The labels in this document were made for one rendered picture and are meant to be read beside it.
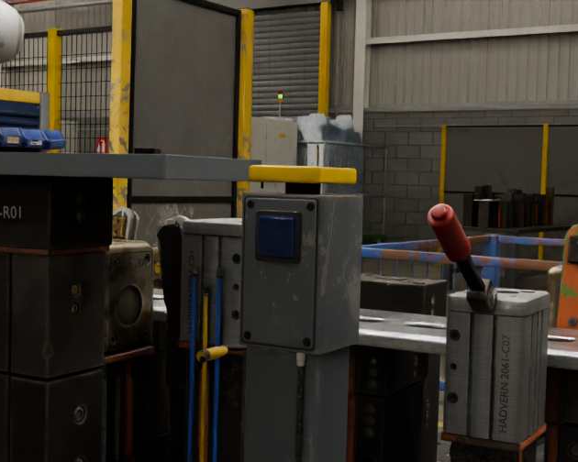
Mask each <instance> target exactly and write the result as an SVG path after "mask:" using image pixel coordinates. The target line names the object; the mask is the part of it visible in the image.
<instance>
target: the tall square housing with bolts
mask: <svg viewBox="0 0 578 462"><path fill-rule="evenodd" d="M241 221H242V218H215V219H191V220H184V221H183V236H182V279H181V322H180V339H179V340H178V347H185V348H187V354H186V360H187V361H186V403H185V445H184V460H188V461H187V462H192V461H193V462H244V429H245V392H246V356H247V350H243V351H228V352H227V354H226V355H225V356H222V357H220V358H216V359H212V360H208V361H207V362H205V363H202V362H199V361H198V360H197V359H196V353H197V352H198V351H199V350H203V349H207V348H210V347H220V346H223V345H239V296H240V258H241Z"/></svg>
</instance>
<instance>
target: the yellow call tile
mask: <svg viewBox="0 0 578 462"><path fill-rule="evenodd" d="M249 180H250V181H251V182H285V193H292V194H321V183H325V184H355V183H356V181H357V171H356V170H355V169H351V168H335V167H316V166H267V165H251V166H250V168H249Z"/></svg>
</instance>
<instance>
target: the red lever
mask: <svg viewBox="0 0 578 462"><path fill-rule="evenodd" d="M428 223H429V225H430V227H431V228H432V230H433V232H434V234H435V236H436V237H437V239H438V241H439V243H440V245H441V247H442V248H443V250H444V253H445V254H446V256H447V258H448V259H449V260H450V261H452V262H456V263H457V265H458V267H459V269H460V271H461V274H462V276H463V278H464V279H465V281H466V282H467V284H468V290H467V293H466V300H467V302H468V303H469V305H470V306H471V308H472V310H473V311H474V312H483V313H493V312H494V307H495V301H496V298H497V291H496V289H495V286H494V285H493V283H492V280H488V279H482V277H481V275H480V274H479V272H478V270H477V268H476V267H475V265H474V263H473V261H472V257H471V255H470V253H471V244H470V242H469V240H468V238H467V236H466V235H465V233H464V231H463V229H462V227H461V224H460V222H459V220H458V218H457V216H456V214H455V213H454V211H453V209H452V208H451V207H450V206H449V205H447V204H444V203H441V204H437V205H435V206H433V207H432V208H431V209H430V210H429V212H428Z"/></svg>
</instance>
